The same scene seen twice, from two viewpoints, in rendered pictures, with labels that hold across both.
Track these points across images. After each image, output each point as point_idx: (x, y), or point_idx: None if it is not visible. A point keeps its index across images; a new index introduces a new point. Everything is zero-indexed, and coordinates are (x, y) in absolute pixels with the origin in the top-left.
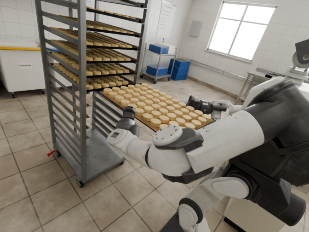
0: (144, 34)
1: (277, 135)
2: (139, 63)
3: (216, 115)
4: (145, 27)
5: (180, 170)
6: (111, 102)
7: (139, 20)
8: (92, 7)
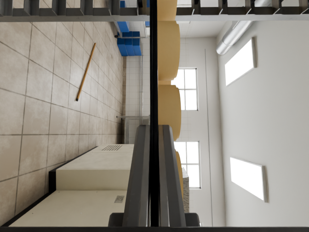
0: (251, 17)
1: None
2: (192, 16)
3: (150, 202)
4: (265, 16)
5: None
6: None
7: (282, 0)
8: None
